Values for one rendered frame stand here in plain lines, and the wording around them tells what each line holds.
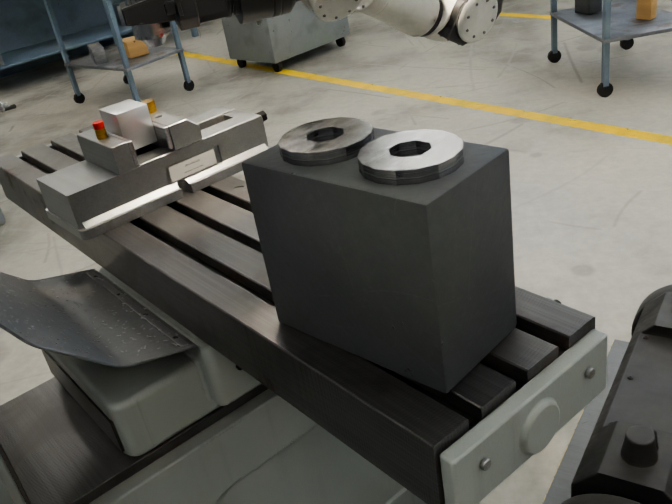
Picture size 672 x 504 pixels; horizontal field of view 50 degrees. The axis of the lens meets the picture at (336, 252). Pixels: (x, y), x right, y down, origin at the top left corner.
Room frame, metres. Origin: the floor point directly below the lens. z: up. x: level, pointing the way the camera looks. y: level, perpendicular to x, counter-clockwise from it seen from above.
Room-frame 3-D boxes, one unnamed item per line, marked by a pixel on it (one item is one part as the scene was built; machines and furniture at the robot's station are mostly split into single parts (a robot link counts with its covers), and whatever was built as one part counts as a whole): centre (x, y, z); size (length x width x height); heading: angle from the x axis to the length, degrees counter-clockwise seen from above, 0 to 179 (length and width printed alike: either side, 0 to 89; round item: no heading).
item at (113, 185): (1.11, 0.25, 0.99); 0.35 x 0.15 x 0.11; 126
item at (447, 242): (0.61, -0.04, 1.04); 0.22 x 0.12 x 0.20; 42
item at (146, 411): (0.95, 0.18, 0.80); 0.50 x 0.35 x 0.12; 125
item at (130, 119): (1.09, 0.28, 1.05); 0.06 x 0.05 x 0.06; 36
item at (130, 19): (0.92, 0.17, 1.23); 0.06 x 0.02 x 0.03; 103
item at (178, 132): (1.13, 0.23, 1.03); 0.12 x 0.06 x 0.04; 36
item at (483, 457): (0.99, 0.20, 0.90); 1.24 x 0.23 x 0.08; 35
